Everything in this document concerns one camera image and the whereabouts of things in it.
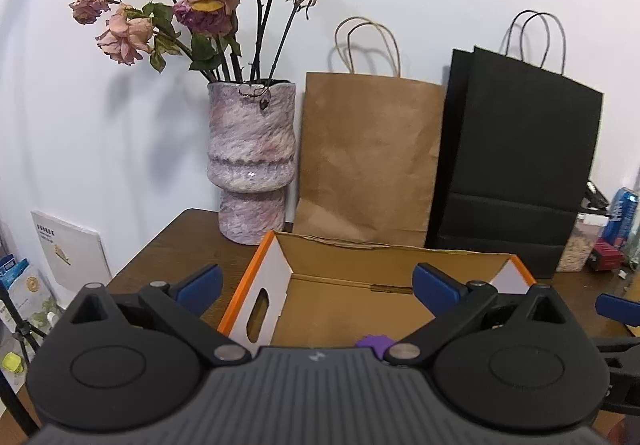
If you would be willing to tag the mottled purple ceramic vase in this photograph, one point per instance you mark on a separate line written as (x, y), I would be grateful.
(250, 150)

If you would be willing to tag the purple ridged cap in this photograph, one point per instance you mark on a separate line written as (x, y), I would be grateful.
(372, 342)

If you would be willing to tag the small red box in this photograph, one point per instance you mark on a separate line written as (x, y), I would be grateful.
(605, 257)

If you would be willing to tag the white booklet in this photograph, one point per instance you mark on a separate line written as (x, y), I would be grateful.
(70, 250)

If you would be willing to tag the black tripod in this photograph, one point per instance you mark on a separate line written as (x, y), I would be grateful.
(22, 330)

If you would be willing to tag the black paper bag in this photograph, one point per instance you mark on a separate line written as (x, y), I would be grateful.
(520, 150)

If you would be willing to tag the blue white packet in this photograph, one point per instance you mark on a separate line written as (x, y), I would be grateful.
(35, 290)

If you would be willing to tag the blue drink can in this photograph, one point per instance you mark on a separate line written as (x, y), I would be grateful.
(622, 215)

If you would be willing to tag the brown paper bag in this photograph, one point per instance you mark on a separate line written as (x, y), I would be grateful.
(370, 150)

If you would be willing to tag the yellow green plastic object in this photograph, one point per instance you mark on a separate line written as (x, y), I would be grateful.
(12, 357)

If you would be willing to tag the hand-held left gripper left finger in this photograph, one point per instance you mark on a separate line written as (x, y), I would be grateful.
(200, 286)

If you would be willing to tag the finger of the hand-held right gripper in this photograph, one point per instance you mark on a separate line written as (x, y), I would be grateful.
(619, 309)
(620, 349)

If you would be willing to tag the clear container of seeds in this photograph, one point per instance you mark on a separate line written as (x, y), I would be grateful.
(575, 247)

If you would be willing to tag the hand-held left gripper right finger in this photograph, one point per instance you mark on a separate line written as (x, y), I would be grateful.
(434, 289)

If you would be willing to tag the orange cardboard box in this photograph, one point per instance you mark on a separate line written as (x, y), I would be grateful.
(340, 305)

